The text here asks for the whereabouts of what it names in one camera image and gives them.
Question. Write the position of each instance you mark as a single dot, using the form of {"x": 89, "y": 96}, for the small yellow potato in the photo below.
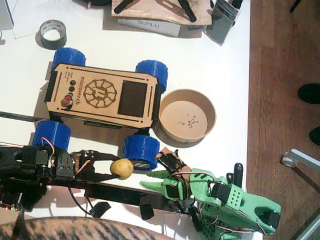
{"x": 122, "y": 168}

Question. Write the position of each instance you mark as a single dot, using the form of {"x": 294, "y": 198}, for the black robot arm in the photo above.
{"x": 25, "y": 165}

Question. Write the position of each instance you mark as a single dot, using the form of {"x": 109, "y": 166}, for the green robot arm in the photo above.
{"x": 250, "y": 202}

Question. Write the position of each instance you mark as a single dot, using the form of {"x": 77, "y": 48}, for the brown paper bowl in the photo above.
{"x": 183, "y": 117}

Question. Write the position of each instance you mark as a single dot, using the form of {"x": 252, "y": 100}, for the black flat bar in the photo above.
{"x": 112, "y": 193}

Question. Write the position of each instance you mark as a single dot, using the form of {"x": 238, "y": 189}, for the black tape piece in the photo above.
{"x": 147, "y": 212}
{"x": 100, "y": 209}

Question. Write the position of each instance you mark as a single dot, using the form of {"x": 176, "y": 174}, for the white paper sheet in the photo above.
{"x": 175, "y": 225}
{"x": 25, "y": 15}

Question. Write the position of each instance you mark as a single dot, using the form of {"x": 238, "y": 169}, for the black table clamp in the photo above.
{"x": 238, "y": 172}
{"x": 196, "y": 220}

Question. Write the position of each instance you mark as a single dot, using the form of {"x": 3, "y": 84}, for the brown striped fur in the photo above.
{"x": 75, "y": 228}

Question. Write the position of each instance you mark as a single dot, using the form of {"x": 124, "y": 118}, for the black thin strip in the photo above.
{"x": 20, "y": 115}

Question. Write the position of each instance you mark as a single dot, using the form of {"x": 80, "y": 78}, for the wooden microrover chassis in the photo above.
{"x": 62, "y": 92}

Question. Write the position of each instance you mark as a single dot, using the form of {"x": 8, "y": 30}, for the silver metal furniture leg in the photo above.
{"x": 300, "y": 156}

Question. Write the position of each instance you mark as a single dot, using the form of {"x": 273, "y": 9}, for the white SUNLU box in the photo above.
{"x": 150, "y": 26}

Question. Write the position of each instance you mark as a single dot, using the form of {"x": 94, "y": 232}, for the grey metal furniture edge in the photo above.
{"x": 312, "y": 230}

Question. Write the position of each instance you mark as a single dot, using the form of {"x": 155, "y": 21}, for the black shoe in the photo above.
{"x": 315, "y": 137}
{"x": 310, "y": 93}

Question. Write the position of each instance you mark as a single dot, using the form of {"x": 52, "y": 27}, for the plywood sheet with cutouts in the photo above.
{"x": 150, "y": 12}

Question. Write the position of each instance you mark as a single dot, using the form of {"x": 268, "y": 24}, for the black flat stick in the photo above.
{"x": 187, "y": 10}
{"x": 123, "y": 6}

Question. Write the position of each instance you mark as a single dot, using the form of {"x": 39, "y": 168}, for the black round object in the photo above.
{"x": 100, "y": 2}

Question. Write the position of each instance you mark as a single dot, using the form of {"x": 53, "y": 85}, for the grey electronic device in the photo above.
{"x": 220, "y": 25}

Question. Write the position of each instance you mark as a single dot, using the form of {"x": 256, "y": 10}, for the black furniture leg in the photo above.
{"x": 295, "y": 5}

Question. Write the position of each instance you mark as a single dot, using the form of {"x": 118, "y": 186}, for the black camera with cardboard mount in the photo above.
{"x": 170, "y": 160}

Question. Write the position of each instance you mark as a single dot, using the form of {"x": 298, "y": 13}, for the grey duct tape roll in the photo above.
{"x": 53, "y": 43}

